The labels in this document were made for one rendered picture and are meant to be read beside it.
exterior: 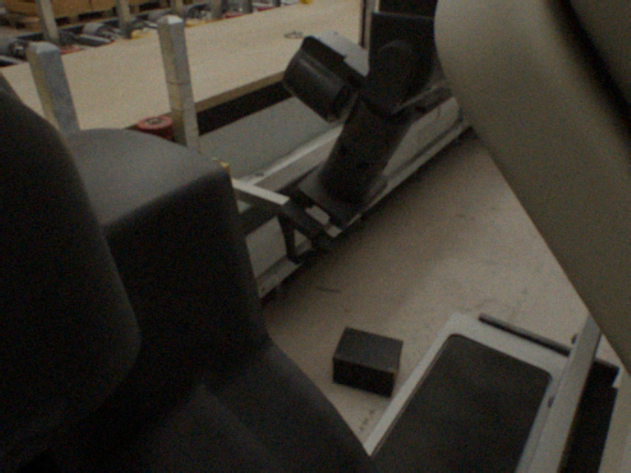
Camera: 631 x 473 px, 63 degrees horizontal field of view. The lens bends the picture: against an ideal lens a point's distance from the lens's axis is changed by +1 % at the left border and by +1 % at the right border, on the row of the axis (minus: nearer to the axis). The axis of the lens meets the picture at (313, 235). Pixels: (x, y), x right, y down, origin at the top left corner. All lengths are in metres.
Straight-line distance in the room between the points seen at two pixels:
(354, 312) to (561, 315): 0.79
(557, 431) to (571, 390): 0.03
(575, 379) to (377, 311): 1.71
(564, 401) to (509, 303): 1.87
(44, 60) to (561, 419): 0.80
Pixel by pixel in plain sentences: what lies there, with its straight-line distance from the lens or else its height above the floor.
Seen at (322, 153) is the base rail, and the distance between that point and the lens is 1.54.
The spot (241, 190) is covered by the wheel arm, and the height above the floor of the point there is 0.82.
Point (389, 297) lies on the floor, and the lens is 2.08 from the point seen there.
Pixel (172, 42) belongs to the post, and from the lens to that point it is 1.03.
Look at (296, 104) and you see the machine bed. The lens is 1.74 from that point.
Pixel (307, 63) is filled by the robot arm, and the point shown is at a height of 1.20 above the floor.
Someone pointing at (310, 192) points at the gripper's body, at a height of 1.08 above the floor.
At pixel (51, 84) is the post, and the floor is 1.09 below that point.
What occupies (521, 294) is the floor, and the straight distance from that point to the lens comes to 2.24.
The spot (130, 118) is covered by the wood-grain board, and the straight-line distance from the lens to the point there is 1.30.
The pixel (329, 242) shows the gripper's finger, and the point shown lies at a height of 1.03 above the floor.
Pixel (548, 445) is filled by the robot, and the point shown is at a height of 1.10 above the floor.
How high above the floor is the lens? 1.32
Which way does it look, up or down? 33 degrees down
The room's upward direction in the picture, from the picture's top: straight up
